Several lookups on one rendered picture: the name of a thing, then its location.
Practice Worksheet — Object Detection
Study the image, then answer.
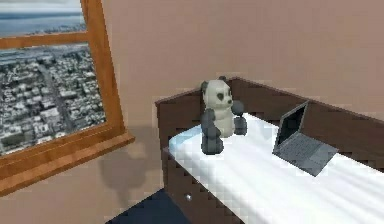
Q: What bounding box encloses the wooden framed window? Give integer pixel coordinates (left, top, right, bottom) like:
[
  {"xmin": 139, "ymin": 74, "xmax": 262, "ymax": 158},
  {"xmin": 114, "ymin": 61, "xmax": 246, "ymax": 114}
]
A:
[{"xmin": 0, "ymin": 0, "xmax": 136, "ymax": 198}]

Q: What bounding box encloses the grey open laptop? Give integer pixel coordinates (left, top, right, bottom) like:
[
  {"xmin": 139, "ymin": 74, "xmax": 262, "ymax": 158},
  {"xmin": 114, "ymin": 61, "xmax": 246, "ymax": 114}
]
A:
[{"xmin": 272, "ymin": 100, "xmax": 340, "ymax": 178}]

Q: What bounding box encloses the dark brown bed white sheet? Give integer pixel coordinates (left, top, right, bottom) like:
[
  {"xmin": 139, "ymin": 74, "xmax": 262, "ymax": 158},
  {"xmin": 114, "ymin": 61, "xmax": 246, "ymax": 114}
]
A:
[{"xmin": 154, "ymin": 76, "xmax": 384, "ymax": 224}]

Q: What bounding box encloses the grey white panda plush toy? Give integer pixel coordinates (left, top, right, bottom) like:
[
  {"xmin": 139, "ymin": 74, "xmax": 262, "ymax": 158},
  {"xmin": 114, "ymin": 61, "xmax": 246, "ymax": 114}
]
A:
[{"xmin": 199, "ymin": 75, "xmax": 248, "ymax": 156}]

